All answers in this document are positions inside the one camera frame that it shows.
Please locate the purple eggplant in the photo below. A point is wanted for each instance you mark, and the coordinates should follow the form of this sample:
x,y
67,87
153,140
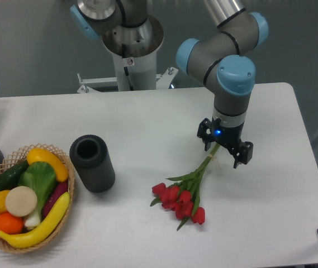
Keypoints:
x,y
60,189

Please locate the green bok choy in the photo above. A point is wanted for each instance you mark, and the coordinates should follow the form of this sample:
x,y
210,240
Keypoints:
x,y
41,178

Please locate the orange fruit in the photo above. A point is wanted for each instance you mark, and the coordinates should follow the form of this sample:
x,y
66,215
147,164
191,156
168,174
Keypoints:
x,y
10,224

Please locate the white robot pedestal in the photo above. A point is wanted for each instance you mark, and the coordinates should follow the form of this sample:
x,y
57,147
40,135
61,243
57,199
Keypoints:
x,y
133,52

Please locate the green cucumber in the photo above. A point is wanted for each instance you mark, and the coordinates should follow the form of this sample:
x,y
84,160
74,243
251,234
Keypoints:
x,y
10,177

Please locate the yellow squash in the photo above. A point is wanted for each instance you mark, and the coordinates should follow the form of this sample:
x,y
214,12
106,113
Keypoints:
x,y
44,155

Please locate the beige round disc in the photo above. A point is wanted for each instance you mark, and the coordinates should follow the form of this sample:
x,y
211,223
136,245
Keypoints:
x,y
21,201

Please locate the woven wicker basket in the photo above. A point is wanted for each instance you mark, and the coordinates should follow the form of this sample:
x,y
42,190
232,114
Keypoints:
x,y
18,156

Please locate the dark grey ribbed vase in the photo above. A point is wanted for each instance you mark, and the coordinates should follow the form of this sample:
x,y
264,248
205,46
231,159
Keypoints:
x,y
90,157

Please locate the yellow banana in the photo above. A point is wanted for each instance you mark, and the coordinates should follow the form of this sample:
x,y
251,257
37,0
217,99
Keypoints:
x,y
44,229

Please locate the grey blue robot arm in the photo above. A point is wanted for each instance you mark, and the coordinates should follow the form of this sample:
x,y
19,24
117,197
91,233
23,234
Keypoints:
x,y
219,64

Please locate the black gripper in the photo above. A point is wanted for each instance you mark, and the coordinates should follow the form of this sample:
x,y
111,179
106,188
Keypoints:
x,y
228,137

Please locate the red tulip bouquet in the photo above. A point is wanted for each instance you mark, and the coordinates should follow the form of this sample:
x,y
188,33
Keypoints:
x,y
183,195

